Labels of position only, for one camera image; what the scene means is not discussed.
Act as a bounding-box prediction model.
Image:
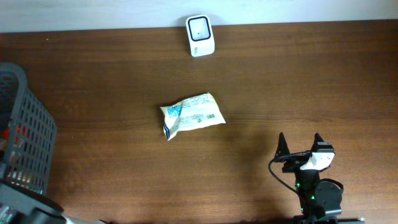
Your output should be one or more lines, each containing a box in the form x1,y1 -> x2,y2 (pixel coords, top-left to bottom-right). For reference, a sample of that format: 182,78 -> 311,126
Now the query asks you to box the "grey plastic mesh basket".
1,62 -> 57,195

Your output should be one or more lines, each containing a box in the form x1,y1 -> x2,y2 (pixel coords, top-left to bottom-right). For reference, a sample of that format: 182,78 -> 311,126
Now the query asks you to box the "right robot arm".
268,133 -> 344,223

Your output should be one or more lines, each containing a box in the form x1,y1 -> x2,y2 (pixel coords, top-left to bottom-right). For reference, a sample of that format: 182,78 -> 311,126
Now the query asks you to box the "cream snack bag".
160,93 -> 226,141

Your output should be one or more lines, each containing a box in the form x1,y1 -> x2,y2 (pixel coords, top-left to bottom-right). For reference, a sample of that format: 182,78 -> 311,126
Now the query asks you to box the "white barcode scanner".
185,15 -> 215,57

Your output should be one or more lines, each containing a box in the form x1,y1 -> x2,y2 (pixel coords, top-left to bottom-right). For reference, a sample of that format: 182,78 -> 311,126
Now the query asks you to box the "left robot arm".
1,182 -> 106,224

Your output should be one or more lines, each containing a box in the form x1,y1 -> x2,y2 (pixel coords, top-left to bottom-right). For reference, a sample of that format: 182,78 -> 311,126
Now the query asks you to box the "orange spaghetti packet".
1,124 -> 23,152

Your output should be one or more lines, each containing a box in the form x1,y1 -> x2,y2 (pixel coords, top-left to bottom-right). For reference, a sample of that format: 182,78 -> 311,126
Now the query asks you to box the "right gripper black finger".
274,132 -> 290,159
311,133 -> 323,152

